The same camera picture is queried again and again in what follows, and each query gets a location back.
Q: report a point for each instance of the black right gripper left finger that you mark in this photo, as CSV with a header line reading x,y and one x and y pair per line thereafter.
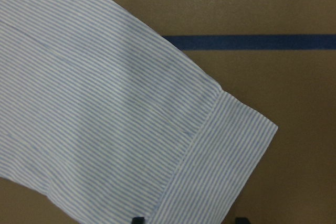
x,y
138,220

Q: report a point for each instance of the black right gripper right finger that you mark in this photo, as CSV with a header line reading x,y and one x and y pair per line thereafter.
x,y
241,220

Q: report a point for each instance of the blue striped button shirt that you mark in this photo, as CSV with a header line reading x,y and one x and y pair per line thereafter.
x,y
110,121

